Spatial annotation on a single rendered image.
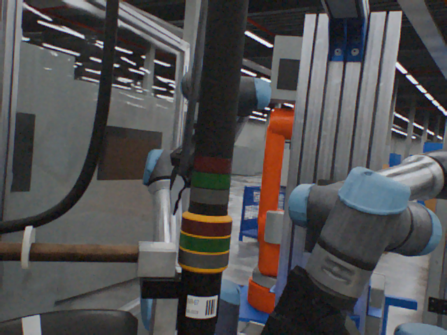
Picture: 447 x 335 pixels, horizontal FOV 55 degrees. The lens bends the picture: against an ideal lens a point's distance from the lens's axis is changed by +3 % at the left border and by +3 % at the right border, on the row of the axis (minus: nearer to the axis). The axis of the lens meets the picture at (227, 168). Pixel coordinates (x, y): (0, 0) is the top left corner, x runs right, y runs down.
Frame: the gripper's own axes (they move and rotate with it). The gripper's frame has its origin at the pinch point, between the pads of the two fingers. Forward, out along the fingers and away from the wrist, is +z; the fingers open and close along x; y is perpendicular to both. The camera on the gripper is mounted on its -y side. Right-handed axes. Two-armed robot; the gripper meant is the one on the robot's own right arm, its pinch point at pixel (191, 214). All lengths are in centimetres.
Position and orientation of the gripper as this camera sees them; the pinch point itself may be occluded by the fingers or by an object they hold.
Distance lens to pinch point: 93.2
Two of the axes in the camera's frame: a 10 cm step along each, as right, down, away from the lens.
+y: 3.6, -0.2, 9.3
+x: -9.3, -1.1, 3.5
